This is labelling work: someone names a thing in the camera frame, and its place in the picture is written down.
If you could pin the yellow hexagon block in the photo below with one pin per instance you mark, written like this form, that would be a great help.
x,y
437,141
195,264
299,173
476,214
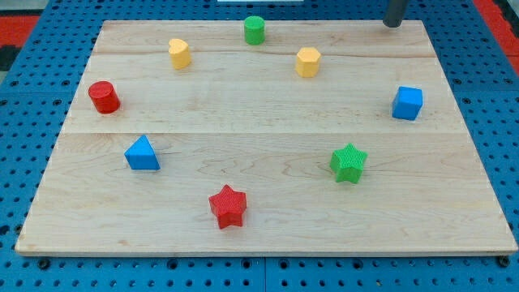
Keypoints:
x,y
308,62

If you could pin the blue triangle block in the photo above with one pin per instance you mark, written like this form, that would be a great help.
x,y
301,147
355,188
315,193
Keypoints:
x,y
141,155

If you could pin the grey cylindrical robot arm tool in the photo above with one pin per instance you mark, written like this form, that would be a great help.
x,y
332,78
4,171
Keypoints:
x,y
395,13

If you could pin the light wooden board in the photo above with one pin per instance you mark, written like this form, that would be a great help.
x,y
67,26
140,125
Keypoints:
x,y
240,115

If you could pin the yellow heart block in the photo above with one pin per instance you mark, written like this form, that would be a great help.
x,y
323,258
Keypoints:
x,y
179,53

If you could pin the red cylinder block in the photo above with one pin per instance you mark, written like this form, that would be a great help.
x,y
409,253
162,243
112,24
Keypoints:
x,y
104,97

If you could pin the green star block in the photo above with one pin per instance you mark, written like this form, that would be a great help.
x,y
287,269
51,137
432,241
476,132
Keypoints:
x,y
348,164

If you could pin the blue cube block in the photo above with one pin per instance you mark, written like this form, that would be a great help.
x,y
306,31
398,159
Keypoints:
x,y
407,103

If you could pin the green cylinder block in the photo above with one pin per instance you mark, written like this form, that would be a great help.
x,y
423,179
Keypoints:
x,y
254,30

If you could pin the red star block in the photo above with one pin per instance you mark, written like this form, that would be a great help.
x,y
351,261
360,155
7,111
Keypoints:
x,y
228,206

